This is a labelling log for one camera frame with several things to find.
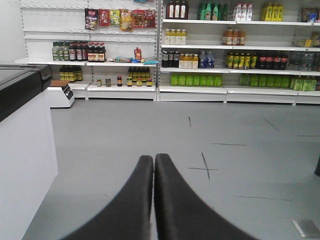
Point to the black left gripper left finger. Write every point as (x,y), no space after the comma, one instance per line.
(127,216)

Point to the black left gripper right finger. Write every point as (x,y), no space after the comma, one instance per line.
(181,214)

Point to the black white chest freezer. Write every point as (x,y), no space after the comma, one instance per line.
(28,160)

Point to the white store shelving unit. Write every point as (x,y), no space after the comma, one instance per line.
(254,51)

